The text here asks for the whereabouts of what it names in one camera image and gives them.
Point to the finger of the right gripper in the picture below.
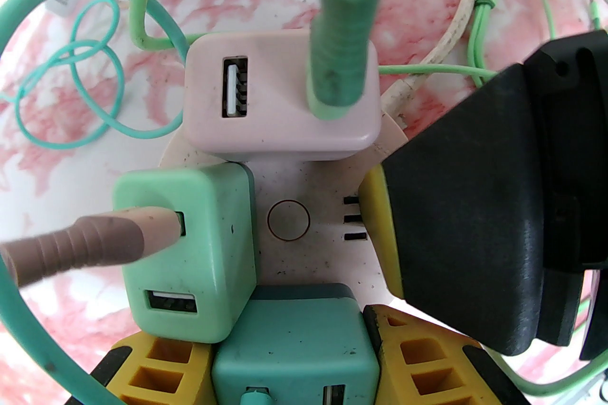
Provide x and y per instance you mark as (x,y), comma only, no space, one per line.
(465,227)
(574,156)

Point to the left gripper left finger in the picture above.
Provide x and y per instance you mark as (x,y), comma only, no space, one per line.
(161,370)

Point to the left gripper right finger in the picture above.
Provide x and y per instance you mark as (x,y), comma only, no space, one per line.
(427,370)

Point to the teal USB charger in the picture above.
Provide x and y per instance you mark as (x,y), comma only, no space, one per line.
(294,346)

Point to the round white socket hub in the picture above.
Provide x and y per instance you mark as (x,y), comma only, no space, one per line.
(308,184)

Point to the pale pink USB charger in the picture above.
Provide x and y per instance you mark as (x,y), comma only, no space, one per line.
(275,108)

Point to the light green USB charger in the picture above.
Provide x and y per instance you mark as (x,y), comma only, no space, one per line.
(209,260)

